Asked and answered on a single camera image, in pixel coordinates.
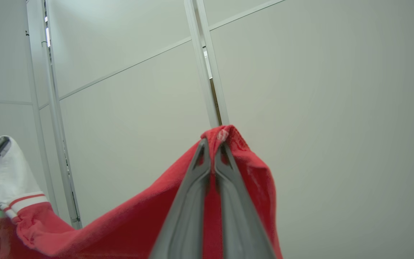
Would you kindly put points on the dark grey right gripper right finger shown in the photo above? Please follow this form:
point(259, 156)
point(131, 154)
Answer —
point(241, 230)

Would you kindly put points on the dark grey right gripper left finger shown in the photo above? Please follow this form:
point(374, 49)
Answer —
point(187, 223)

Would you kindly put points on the red shirt with white sleeves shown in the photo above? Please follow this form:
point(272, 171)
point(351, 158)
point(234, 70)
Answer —
point(120, 230)

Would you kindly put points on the white ceiling light track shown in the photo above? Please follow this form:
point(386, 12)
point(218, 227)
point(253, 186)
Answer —
point(54, 118)
point(207, 72)

